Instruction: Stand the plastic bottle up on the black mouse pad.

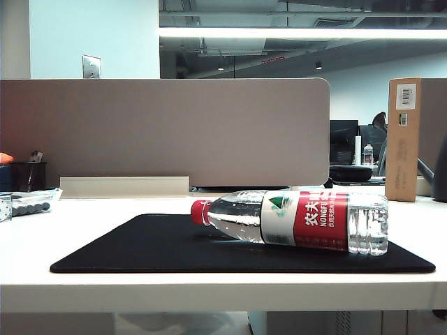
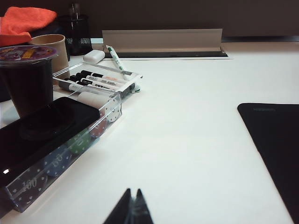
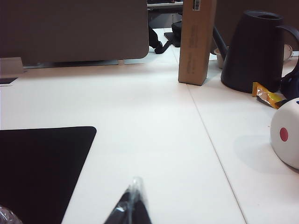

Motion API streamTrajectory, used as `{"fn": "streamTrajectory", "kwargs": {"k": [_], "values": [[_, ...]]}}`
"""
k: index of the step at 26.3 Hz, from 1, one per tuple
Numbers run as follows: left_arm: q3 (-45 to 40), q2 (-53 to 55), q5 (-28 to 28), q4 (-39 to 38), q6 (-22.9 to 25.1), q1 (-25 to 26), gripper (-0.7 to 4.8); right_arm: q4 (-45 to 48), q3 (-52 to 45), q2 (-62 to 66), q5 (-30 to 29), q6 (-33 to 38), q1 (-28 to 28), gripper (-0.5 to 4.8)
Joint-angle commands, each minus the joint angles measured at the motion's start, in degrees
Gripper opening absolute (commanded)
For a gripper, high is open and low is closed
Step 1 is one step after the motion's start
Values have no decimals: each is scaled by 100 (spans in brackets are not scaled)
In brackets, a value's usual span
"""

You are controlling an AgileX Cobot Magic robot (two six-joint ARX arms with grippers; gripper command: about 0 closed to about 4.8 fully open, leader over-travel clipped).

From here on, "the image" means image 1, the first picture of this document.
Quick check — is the clear plastic water bottle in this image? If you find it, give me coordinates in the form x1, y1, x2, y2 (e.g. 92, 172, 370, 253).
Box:
190, 189, 390, 257

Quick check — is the black mouse pad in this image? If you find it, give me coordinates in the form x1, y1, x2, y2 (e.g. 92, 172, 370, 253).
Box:
49, 213, 437, 274

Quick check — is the beige desk partition panel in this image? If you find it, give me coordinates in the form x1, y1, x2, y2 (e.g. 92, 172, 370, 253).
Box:
0, 77, 331, 192

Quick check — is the black computer monitor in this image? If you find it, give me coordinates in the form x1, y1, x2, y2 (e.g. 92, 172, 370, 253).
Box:
359, 124, 387, 165
330, 120, 360, 165

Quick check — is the black round cushion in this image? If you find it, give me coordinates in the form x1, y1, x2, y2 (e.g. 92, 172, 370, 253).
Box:
330, 165, 375, 181

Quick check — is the white desk leg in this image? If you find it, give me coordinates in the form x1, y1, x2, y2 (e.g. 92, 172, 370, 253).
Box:
247, 309, 270, 335

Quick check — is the gray office chair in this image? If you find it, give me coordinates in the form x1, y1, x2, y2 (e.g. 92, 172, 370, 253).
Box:
372, 111, 388, 176

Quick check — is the tall brown cardboard box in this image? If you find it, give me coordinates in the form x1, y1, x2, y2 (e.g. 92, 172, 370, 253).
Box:
385, 77, 423, 202

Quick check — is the clear acrylic marker tray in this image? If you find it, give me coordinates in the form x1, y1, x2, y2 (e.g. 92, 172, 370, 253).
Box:
9, 187, 64, 215

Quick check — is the black mesh pen holder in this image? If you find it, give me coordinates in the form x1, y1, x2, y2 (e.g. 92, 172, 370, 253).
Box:
9, 161, 48, 193

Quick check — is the dark blue bag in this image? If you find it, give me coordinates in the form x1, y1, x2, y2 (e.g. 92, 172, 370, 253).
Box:
0, 163, 14, 193

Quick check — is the white cable tray flap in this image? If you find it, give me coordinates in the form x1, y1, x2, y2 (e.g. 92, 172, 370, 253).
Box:
59, 176, 191, 200

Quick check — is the metal wall switch plate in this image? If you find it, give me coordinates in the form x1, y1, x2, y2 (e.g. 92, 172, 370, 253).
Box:
82, 55, 102, 80

